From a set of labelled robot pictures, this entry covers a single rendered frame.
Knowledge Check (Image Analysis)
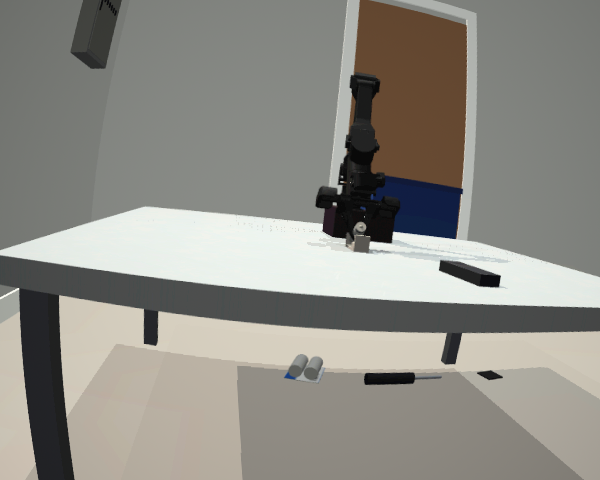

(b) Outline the grey and black battery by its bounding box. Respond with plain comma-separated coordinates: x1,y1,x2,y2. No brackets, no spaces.
350,222,366,243

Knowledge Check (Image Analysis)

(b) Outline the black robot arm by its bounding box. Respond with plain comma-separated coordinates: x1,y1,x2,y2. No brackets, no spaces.
337,72,385,196

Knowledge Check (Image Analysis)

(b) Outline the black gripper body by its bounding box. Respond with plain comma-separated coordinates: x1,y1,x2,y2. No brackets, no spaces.
316,170,400,219

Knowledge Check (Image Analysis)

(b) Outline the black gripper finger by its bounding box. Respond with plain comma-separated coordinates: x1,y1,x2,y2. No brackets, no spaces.
362,204,381,236
336,199,353,237

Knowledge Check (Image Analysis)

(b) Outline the black-handled screwdriver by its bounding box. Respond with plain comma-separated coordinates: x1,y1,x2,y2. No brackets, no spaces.
364,372,442,385

